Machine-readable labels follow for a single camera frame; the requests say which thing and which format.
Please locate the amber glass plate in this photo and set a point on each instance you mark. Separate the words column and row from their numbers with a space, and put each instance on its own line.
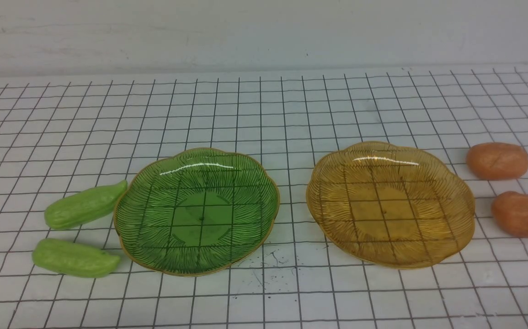
column 391, row 205

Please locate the green toy gourd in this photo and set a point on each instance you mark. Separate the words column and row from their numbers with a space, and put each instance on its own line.
column 74, row 259
column 84, row 207

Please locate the green glass plate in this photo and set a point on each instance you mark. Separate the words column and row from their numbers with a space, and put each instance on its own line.
column 197, row 212

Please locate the orange toy potato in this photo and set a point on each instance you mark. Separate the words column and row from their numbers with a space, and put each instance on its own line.
column 497, row 161
column 510, row 211

